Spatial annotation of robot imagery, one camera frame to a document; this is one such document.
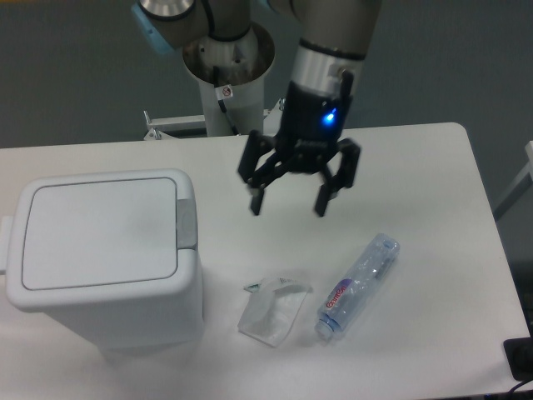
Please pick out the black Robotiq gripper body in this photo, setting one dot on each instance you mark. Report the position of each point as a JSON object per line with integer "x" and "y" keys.
{"x": 310, "y": 130}

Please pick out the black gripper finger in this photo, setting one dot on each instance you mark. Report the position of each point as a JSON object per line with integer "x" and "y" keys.
{"x": 344, "y": 177}
{"x": 264, "y": 159}

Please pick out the grey lid release button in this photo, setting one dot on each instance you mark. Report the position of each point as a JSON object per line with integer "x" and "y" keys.
{"x": 186, "y": 224}

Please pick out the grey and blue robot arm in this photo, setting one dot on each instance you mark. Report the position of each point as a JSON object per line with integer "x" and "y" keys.
{"x": 333, "y": 46}

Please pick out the white plastic trash can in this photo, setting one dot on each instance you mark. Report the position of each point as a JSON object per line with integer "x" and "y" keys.
{"x": 155, "y": 313}

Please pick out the white trash can lid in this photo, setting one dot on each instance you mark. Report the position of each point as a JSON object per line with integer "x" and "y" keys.
{"x": 98, "y": 233}

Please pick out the clear plastic water bottle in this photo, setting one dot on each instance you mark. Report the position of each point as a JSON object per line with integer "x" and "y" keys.
{"x": 361, "y": 281}

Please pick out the crumpled clear plastic wrapper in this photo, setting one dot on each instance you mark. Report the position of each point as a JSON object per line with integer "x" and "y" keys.
{"x": 272, "y": 309}

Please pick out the black device at table edge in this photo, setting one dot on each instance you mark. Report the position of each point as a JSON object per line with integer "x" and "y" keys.
{"x": 519, "y": 357}

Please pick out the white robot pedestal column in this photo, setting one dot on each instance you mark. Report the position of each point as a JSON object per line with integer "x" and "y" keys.
{"x": 230, "y": 77}

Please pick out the white frame at right edge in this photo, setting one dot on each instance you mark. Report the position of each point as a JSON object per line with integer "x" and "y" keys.
{"x": 516, "y": 188}

